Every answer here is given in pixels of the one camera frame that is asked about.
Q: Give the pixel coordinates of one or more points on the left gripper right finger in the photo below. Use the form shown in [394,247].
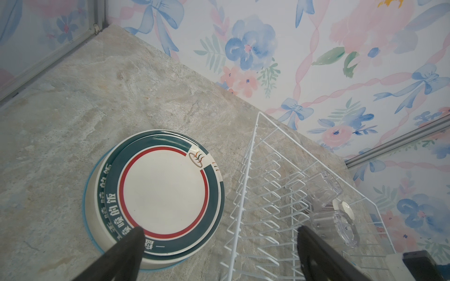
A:
[320,262]

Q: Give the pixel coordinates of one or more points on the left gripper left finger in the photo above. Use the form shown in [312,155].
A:
[121,262]

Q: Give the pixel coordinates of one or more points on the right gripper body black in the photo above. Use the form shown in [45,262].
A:
[423,267]

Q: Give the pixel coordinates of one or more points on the clear glass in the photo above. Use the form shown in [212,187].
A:
[321,189]
[337,229]

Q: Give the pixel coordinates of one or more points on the white plate blue rim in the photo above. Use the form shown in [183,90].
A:
[92,217]

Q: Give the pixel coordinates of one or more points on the clear glass back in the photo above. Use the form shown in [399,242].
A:
[321,189]

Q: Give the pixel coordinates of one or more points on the white wire dish rack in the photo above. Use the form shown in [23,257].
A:
[270,204]

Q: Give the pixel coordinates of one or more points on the green red rimmed plate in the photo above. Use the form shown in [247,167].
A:
[105,166]

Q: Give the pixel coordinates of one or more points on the right corner aluminium profile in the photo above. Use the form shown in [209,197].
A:
[417,134]

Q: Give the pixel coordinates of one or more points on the corner aluminium profile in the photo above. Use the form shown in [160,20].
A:
[36,34]
[417,134]

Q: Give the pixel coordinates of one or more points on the left corner aluminium profile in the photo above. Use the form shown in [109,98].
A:
[36,34]

